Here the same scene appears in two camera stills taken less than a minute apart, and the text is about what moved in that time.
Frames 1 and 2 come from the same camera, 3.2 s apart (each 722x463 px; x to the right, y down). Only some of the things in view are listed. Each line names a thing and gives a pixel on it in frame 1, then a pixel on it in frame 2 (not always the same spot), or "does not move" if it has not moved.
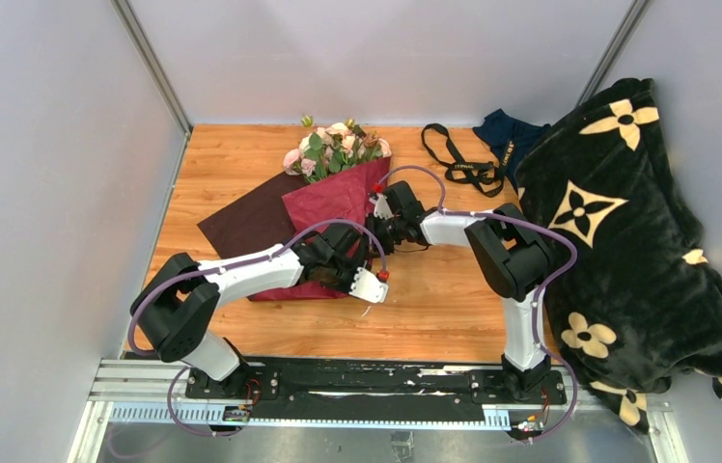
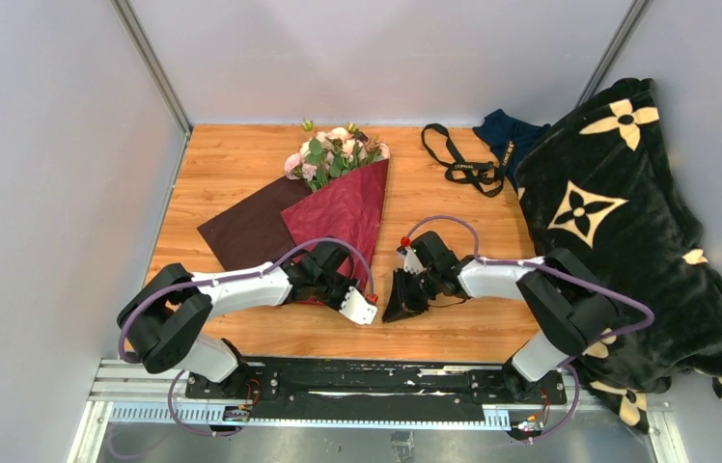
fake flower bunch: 335,148 does not move
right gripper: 372,223 to 402,303
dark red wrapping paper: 291,210 does not move
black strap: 486,176 does not move
